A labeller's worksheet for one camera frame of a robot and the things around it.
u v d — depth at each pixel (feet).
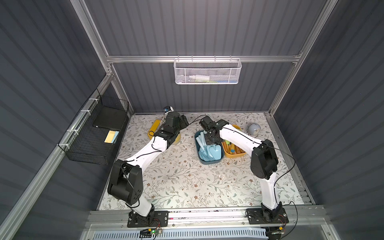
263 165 1.70
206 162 2.94
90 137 2.37
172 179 2.84
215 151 2.95
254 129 3.31
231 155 2.98
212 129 2.19
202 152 3.07
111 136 2.49
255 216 2.38
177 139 3.29
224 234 2.53
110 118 2.79
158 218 2.47
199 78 2.99
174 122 2.08
